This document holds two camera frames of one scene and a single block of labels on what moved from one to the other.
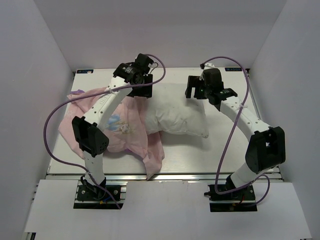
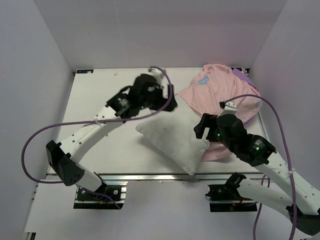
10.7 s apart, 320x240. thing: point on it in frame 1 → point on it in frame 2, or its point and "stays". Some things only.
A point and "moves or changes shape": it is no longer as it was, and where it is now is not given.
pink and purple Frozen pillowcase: (125, 126) → (216, 85)
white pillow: (170, 109) moves or changes shape
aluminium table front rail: (143, 177) stays
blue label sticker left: (84, 71) stays
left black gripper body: (143, 91) → (156, 102)
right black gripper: (194, 82) → (207, 121)
